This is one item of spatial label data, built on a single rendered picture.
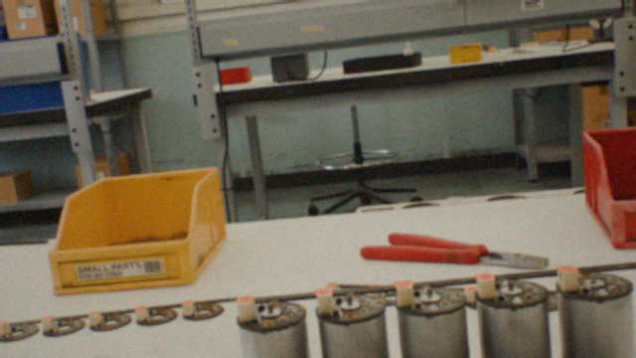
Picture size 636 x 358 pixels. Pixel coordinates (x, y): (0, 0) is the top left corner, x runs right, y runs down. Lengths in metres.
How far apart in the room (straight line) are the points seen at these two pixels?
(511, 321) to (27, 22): 4.41
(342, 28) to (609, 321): 2.24
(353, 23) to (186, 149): 2.51
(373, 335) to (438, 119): 4.38
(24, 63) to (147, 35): 2.13
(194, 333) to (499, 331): 0.22
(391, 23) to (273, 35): 0.37
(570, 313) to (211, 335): 0.22
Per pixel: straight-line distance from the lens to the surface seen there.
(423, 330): 0.27
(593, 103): 4.33
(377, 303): 0.28
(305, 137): 4.68
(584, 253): 0.53
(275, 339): 0.27
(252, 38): 2.52
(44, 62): 2.72
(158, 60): 4.80
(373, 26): 2.48
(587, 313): 0.28
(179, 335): 0.46
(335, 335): 0.27
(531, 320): 0.28
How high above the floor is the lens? 0.91
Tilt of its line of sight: 11 degrees down
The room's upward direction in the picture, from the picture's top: 7 degrees counter-clockwise
